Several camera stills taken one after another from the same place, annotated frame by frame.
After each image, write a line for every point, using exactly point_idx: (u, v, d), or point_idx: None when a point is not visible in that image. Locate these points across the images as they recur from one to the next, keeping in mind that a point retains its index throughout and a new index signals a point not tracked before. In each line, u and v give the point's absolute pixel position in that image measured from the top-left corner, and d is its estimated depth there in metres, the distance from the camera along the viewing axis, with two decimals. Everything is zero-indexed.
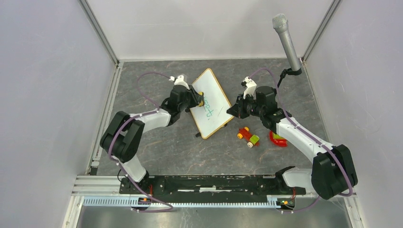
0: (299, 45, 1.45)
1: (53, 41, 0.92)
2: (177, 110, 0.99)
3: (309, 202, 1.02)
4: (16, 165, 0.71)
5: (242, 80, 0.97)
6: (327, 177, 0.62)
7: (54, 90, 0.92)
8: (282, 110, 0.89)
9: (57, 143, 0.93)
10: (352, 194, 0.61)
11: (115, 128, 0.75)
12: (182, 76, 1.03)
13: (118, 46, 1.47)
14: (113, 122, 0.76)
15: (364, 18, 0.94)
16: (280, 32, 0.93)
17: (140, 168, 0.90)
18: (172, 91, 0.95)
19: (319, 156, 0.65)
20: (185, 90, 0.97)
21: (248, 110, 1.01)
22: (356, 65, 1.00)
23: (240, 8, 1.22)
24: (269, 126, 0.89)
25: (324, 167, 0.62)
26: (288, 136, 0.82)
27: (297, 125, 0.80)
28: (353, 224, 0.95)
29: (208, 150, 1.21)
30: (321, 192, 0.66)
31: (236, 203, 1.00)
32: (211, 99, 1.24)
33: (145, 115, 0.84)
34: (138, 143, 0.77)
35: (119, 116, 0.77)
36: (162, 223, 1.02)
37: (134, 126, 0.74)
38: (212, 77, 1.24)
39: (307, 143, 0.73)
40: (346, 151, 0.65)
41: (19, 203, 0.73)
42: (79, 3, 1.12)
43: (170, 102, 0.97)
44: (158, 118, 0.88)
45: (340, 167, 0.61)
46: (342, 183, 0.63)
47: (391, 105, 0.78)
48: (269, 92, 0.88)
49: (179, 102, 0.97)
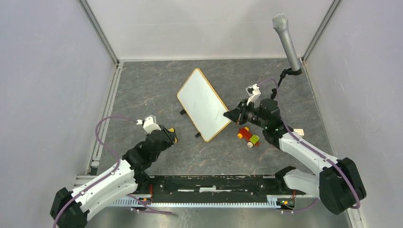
0: (299, 45, 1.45)
1: (54, 41, 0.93)
2: (150, 158, 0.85)
3: (309, 202, 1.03)
4: (16, 164, 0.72)
5: (249, 87, 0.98)
6: (334, 191, 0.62)
7: (53, 90, 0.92)
8: (284, 125, 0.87)
9: (56, 142, 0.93)
10: (361, 207, 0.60)
11: (58, 207, 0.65)
12: (151, 117, 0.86)
13: (118, 46, 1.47)
14: (54, 203, 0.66)
15: (364, 18, 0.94)
16: (280, 32, 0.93)
17: (123, 191, 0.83)
18: (147, 137, 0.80)
19: (325, 171, 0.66)
20: (162, 138, 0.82)
21: (249, 118, 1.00)
22: (356, 65, 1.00)
23: (240, 8, 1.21)
24: (272, 141, 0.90)
25: (330, 182, 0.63)
26: (291, 150, 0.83)
27: (300, 139, 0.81)
28: (353, 224, 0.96)
29: (208, 150, 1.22)
30: (330, 206, 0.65)
31: (236, 203, 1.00)
32: (204, 99, 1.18)
33: (90, 187, 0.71)
34: (82, 223, 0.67)
35: (58, 197, 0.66)
36: (162, 223, 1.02)
37: (70, 212, 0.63)
38: (203, 78, 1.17)
39: (312, 158, 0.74)
40: (351, 164, 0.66)
41: (19, 203, 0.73)
42: (79, 3, 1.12)
43: (144, 147, 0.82)
44: (110, 184, 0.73)
45: (346, 180, 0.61)
46: (351, 196, 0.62)
47: (391, 104, 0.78)
48: (274, 109, 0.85)
49: (154, 150, 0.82)
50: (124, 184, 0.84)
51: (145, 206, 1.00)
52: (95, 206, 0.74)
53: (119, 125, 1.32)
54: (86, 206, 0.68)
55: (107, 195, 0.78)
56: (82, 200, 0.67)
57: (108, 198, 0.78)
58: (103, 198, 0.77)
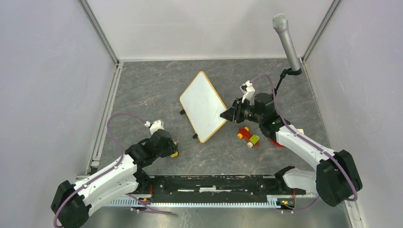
0: (299, 45, 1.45)
1: (54, 41, 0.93)
2: (152, 156, 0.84)
3: (309, 202, 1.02)
4: (16, 164, 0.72)
5: (243, 84, 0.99)
6: (331, 184, 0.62)
7: (54, 90, 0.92)
8: (281, 118, 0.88)
9: (56, 142, 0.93)
10: (358, 199, 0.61)
11: (60, 200, 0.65)
12: (159, 120, 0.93)
13: (118, 46, 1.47)
14: (56, 195, 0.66)
15: (364, 18, 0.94)
16: (280, 32, 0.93)
17: (124, 189, 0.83)
18: (154, 133, 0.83)
19: (322, 163, 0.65)
20: (167, 137, 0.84)
21: (245, 115, 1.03)
22: (356, 65, 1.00)
23: (240, 8, 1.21)
24: (268, 135, 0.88)
25: (327, 175, 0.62)
26: (288, 144, 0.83)
27: (296, 132, 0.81)
28: (353, 224, 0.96)
29: (208, 150, 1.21)
30: (327, 198, 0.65)
31: (235, 203, 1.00)
32: (204, 99, 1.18)
33: (93, 180, 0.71)
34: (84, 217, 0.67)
35: (61, 190, 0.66)
36: (162, 223, 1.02)
37: (72, 205, 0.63)
38: (205, 79, 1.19)
39: (309, 150, 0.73)
40: (349, 157, 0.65)
41: (19, 203, 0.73)
42: (79, 3, 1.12)
43: (148, 144, 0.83)
44: (112, 178, 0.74)
45: (343, 172, 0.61)
46: (348, 188, 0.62)
47: (391, 104, 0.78)
48: (268, 101, 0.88)
49: (158, 147, 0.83)
50: (125, 182, 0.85)
51: (146, 206, 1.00)
52: (96, 201, 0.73)
53: (119, 125, 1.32)
54: (89, 200, 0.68)
55: (109, 191, 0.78)
56: (85, 194, 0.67)
57: (109, 194, 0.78)
58: (105, 194, 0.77)
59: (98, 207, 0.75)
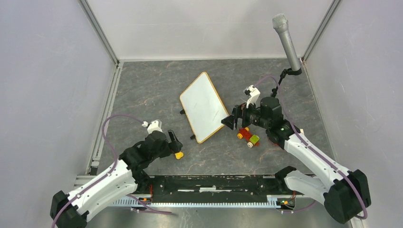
0: (299, 45, 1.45)
1: (54, 41, 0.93)
2: (148, 158, 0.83)
3: (309, 202, 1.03)
4: (16, 164, 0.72)
5: (246, 88, 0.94)
6: (344, 204, 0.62)
7: (54, 90, 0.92)
8: (290, 125, 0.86)
9: (56, 141, 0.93)
10: (366, 218, 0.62)
11: (56, 210, 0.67)
12: (157, 120, 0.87)
13: (118, 46, 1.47)
14: (52, 205, 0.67)
15: (364, 18, 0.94)
16: (280, 32, 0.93)
17: (124, 191, 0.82)
18: (148, 136, 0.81)
19: (337, 184, 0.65)
20: (163, 138, 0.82)
21: (251, 120, 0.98)
22: (356, 65, 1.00)
23: (240, 8, 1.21)
24: (276, 140, 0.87)
25: (341, 195, 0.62)
26: (297, 154, 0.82)
27: (308, 144, 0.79)
28: (353, 224, 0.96)
29: (208, 150, 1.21)
30: (334, 215, 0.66)
31: (236, 203, 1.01)
32: (206, 100, 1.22)
33: (87, 189, 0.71)
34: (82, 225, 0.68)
35: (55, 201, 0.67)
36: (162, 223, 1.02)
37: (67, 216, 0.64)
38: (207, 80, 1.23)
39: (322, 167, 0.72)
40: (362, 176, 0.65)
41: (19, 203, 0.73)
42: (79, 3, 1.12)
43: (142, 147, 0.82)
44: (106, 185, 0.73)
45: (357, 194, 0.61)
46: (357, 208, 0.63)
47: (391, 104, 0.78)
48: (276, 106, 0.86)
49: (153, 149, 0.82)
50: (124, 184, 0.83)
51: (145, 206, 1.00)
52: (94, 207, 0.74)
53: (119, 125, 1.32)
54: (84, 209, 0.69)
55: (107, 196, 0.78)
56: (79, 203, 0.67)
57: (107, 198, 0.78)
58: (103, 199, 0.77)
59: (97, 212, 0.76)
